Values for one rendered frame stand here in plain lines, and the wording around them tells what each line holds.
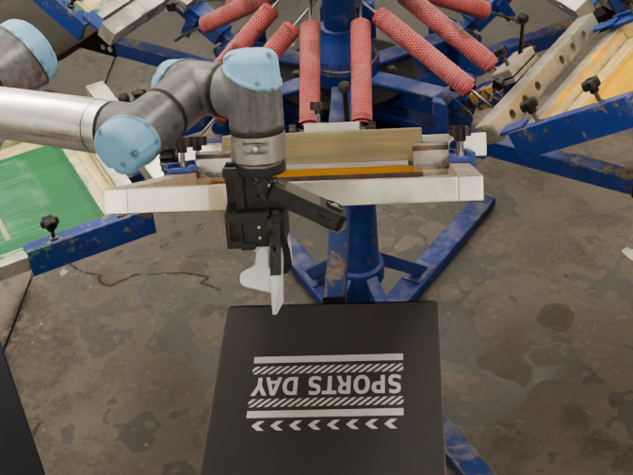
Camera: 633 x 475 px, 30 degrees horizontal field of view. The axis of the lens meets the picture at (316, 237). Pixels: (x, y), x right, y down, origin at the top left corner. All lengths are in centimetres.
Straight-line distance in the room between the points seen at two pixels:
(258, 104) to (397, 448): 85
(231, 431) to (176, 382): 151
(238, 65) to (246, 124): 8
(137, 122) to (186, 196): 30
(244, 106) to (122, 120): 16
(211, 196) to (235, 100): 27
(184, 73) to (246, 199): 19
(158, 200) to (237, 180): 24
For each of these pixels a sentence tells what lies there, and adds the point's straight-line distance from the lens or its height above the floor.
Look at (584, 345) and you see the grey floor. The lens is 380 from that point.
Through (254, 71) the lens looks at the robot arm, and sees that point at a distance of 156.
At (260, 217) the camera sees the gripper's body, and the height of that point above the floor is 163.
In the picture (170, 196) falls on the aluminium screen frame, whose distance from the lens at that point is 182.
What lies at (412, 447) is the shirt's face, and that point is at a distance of 220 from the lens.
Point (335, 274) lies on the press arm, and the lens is 262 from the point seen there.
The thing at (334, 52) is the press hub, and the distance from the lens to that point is 308.
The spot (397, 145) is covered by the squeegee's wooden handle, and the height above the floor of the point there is 128.
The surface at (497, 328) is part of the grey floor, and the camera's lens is 384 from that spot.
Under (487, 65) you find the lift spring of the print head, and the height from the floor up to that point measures 110.
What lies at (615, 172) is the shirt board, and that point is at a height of 92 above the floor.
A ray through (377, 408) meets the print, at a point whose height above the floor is 95.
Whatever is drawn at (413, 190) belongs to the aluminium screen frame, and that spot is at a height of 154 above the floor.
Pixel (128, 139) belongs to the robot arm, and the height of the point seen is 178.
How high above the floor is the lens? 258
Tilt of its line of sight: 37 degrees down
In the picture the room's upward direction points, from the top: 6 degrees counter-clockwise
